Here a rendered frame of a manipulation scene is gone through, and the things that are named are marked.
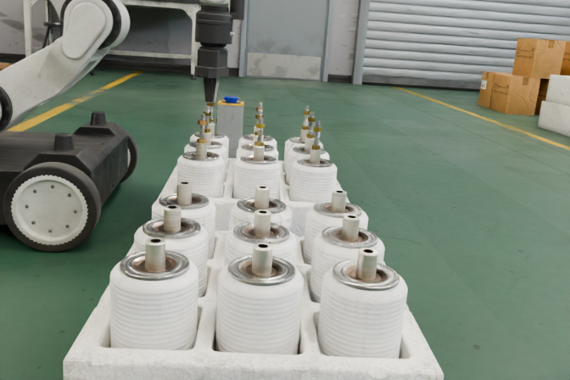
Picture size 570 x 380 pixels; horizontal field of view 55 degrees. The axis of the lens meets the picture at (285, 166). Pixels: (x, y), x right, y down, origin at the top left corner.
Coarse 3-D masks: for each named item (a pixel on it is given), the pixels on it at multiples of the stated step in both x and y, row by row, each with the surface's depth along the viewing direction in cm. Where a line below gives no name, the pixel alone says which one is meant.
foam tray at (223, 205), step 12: (228, 168) 135; (168, 180) 121; (228, 180) 125; (336, 180) 131; (168, 192) 113; (228, 192) 115; (288, 192) 122; (216, 204) 109; (228, 204) 109; (288, 204) 110; (300, 204) 110; (312, 204) 111; (216, 216) 109; (228, 216) 109; (300, 216) 110; (216, 228) 110; (228, 228) 110; (300, 228) 111
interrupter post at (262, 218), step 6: (258, 210) 73; (264, 210) 73; (258, 216) 72; (264, 216) 72; (270, 216) 72; (258, 222) 72; (264, 222) 72; (270, 222) 73; (258, 228) 72; (264, 228) 72; (270, 228) 73; (258, 234) 72; (264, 234) 72
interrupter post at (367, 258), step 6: (360, 252) 61; (366, 252) 62; (372, 252) 62; (360, 258) 61; (366, 258) 61; (372, 258) 61; (360, 264) 61; (366, 264) 61; (372, 264) 61; (360, 270) 62; (366, 270) 61; (372, 270) 61; (360, 276) 62; (366, 276) 61; (372, 276) 62
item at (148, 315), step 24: (192, 264) 63; (120, 288) 58; (144, 288) 57; (168, 288) 58; (192, 288) 60; (120, 312) 58; (144, 312) 57; (168, 312) 58; (192, 312) 61; (120, 336) 59; (144, 336) 58; (168, 336) 59; (192, 336) 62
